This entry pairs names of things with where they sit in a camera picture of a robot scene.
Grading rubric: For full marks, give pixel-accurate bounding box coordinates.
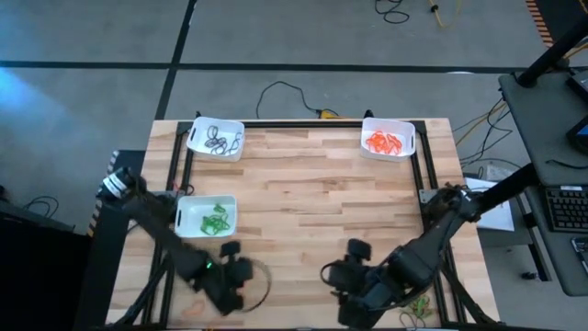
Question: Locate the grey side table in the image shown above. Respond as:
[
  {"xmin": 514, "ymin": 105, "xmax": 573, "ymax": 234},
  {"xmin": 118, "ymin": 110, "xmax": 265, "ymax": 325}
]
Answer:
[{"xmin": 498, "ymin": 71, "xmax": 588, "ymax": 298}]

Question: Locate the yellow floor cable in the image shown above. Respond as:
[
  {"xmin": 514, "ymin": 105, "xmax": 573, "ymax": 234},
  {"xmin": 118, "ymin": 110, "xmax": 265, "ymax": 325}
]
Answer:
[
  {"xmin": 429, "ymin": 0, "xmax": 460, "ymax": 29},
  {"xmin": 452, "ymin": 103, "xmax": 509, "ymax": 148}
]

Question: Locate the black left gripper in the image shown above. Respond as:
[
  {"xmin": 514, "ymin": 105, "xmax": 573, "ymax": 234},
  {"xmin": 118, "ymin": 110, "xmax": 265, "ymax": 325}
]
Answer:
[{"xmin": 186, "ymin": 240, "xmax": 254, "ymax": 318}]

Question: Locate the black slanted pole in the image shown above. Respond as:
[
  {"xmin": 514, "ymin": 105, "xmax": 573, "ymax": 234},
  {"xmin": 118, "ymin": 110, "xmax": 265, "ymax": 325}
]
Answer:
[{"xmin": 516, "ymin": 17, "xmax": 588, "ymax": 88}]

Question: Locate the white paper sheet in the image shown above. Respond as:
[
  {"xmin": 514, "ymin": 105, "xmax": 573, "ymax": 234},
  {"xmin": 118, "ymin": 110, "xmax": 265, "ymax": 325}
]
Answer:
[{"xmin": 466, "ymin": 177, "xmax": 515, "ymax": 233}]

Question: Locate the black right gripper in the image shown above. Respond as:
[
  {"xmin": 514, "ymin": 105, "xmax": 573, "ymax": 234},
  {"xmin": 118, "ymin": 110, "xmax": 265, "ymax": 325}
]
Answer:
[{"xmin": 337, "ymin": 238, "xmax": 410, "ymax": 330}]

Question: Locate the black floor cable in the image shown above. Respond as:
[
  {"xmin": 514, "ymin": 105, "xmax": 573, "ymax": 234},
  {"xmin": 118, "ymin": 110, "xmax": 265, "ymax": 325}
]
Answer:
[
  {"xmin": 374, "ymin": 0, "xmax": 411, "ymax": 25},
  {"xmin": 458, "ymin": 98, "xmax": 514, "ymax": 166},
  {"xmin": 22, "ymin": 196, "xmax": 60, "ymax": 217},
  {"xmin": 255, "ymin": 81, "xmax": 322, "ymax": 120}
]

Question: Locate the black laptop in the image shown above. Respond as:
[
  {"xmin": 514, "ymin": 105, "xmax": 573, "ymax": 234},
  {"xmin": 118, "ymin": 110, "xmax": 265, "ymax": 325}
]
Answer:
[{"xmin": 564, "ymin": 68, "xmax": 588, "ymax": 100}]

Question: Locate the black cabinet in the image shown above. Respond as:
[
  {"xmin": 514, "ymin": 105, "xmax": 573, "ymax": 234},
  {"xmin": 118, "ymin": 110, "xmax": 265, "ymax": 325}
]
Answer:
[{"xmin": 0, "ymin": 201, "xmax": 93, "ymax": 331}]

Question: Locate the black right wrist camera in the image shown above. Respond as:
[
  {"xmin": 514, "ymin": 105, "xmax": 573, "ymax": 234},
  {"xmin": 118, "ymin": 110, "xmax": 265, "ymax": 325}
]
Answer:
[{"xmin": 321, "ymin": 259, "xmax": 354, "ymax": 295}]

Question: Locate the white plastic basket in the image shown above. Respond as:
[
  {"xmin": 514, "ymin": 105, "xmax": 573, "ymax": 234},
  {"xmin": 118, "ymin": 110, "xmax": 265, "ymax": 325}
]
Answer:
[
  {"xmin": 174, "ymin": 194, "xmax": 238, "ymax": 239},
  {"xmin": 359, "ymin": 117, "xmax": 417, "ymax": 163},
  {"xmin": 186, "ymin": 116, "xmax": 246, "ymax": 163}
]

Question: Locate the black tablet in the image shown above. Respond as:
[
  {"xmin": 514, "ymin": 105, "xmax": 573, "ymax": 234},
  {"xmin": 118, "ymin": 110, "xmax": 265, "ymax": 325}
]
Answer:
[{"xmin": 565, "ymin": 114, "xmax": 588, "ymax": 155}]

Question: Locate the black keyboard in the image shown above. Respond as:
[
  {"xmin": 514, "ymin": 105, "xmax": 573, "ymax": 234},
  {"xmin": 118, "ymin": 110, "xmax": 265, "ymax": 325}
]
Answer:
[{"xmin": 544, "ymin": 185, "xmax": 588, "ymax": 234}]

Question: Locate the black aluminium rig frame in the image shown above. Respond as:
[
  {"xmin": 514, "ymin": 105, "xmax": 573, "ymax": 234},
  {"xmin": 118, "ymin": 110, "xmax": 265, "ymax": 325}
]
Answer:
[{"xmin": 75, "ymin": 109, "xmax": 538, "ymax": 331}]

